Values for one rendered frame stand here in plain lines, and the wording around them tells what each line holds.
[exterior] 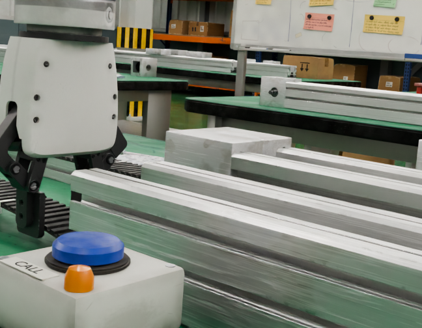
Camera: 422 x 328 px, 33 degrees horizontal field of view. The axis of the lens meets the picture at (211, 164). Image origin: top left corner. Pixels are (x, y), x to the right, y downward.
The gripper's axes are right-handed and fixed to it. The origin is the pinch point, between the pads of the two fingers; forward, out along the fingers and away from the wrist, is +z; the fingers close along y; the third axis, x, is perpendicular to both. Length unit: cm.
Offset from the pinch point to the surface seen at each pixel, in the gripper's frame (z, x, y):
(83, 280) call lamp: -3.5, 23.6, 16.3
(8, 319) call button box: 0.0, 18.3, 17.0
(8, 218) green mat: 3.2, -10.1, -1.5
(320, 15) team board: -34, -153, -278
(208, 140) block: -6.2, 4.9, -14.0
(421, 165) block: -3.4, 16.1, -38.8
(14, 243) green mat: 3.2, -2.3, 3.0
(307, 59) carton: -10, -226, -381
